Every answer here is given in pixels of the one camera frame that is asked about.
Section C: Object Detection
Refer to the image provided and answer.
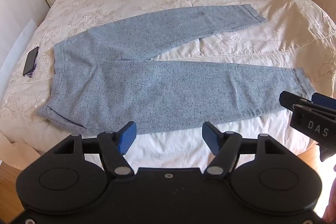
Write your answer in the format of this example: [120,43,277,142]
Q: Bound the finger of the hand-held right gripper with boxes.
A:
[311,92,336,110]
[279,91,315,112]

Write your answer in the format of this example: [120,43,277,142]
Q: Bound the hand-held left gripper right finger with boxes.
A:
[202,121,286,178]

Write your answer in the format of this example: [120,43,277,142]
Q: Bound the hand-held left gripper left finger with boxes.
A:
[54,121,137,178]

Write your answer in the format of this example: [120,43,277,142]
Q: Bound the grey speckled pants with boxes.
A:
[36,4,317,137]

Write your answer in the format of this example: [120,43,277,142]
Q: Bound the person's right forearm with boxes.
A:
[323,162,336,224]

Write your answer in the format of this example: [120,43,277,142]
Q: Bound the white bed sheet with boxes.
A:
[0,19,320,170]

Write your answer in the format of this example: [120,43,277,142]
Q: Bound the dark smartphone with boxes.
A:
[23,46,40,78]

